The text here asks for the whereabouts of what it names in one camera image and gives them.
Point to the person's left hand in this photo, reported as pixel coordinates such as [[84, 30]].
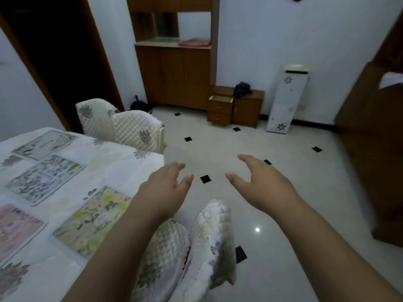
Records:
[[159, 193]]

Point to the person's right hand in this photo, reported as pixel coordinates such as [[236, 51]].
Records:
[[269, 188]]

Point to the person's right thumb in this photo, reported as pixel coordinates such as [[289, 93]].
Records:
[[237, 181]]

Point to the person's left thumb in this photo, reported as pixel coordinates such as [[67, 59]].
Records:
[[185, 183]]

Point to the person's left forearm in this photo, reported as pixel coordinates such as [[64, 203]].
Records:
[[116, 254]]

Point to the person's right forearm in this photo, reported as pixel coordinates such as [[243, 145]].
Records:
[[327, 254]]

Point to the chair with quilted cream cover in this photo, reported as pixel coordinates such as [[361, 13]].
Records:
[[163, 264], [93, 117], [211, 245], [137, 130]]

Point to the small wooden drawer unit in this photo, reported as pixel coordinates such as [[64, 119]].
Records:
[[219, 111]]

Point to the low brown wooden cabinet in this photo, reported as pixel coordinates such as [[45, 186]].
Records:
[[248, 108]]

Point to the white floral tablecloth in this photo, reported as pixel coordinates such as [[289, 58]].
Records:
[[104, 166]]

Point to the black bag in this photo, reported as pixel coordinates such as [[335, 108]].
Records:
[[140, 105]]

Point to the dark blue bag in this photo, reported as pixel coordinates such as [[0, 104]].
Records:
[[241, 89]]

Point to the white flower-print narrow cabinet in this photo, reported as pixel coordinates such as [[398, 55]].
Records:
[[287, 102]]

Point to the yellow-green floral placemat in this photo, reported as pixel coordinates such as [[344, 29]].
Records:
[[91, 223]]

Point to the tall brown wooden cabinet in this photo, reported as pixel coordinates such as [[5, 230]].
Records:
[[176, 72]]

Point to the pale yellow tray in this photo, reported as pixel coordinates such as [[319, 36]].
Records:
[[296, 68]]

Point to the brown wooden door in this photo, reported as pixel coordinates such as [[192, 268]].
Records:
[[371, 147]]

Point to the folded pink cloth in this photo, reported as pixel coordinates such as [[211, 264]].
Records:
[[195, 42]]

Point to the blue floral placemat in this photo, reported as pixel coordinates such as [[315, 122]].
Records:
[[44, 179]]

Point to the grey-green floral placemat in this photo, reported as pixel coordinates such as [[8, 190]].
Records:
[[44, 144]]

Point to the pink floral placemat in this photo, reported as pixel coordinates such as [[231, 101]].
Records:
[[15, 229]]

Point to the brown wooden door frame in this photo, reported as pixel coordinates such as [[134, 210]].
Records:
[[104, 59]]

